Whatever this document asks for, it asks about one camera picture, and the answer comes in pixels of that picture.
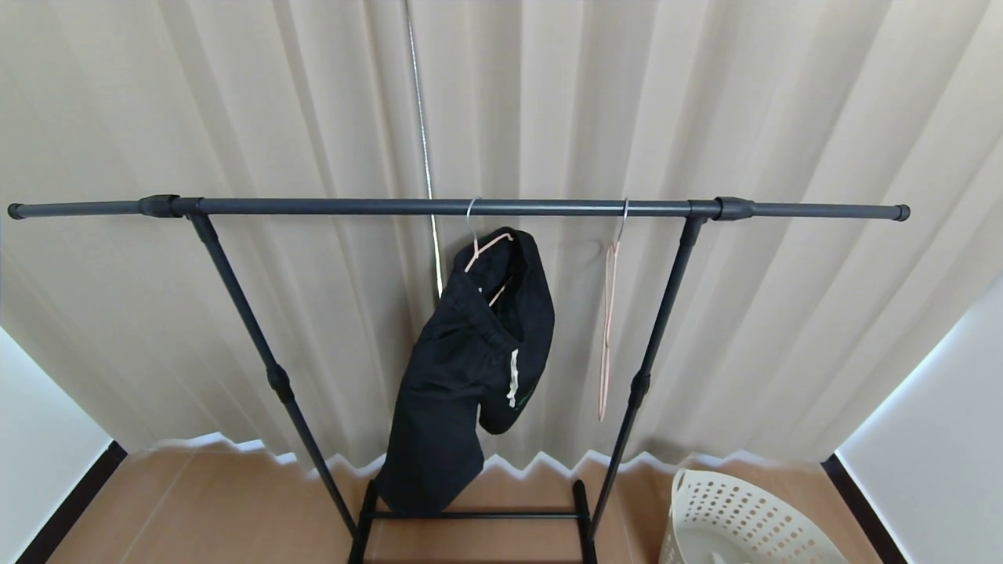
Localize pink clothes hanger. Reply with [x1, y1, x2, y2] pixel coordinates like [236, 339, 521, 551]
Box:
[597, 199, 630, 422]
[462, 197, 516, 308]

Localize black shorts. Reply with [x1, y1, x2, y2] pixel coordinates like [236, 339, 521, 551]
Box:
[375, 227, 556, 518]

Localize black clothes rack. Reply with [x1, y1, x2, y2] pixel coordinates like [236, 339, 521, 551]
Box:
[8, 194, 911, 564]

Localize white laundry basket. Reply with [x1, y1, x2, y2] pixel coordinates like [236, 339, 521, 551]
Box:
[658, 468, 851, 564]

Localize beige curtain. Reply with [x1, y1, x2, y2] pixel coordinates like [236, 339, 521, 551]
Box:
[0, 0, 1003, 475]

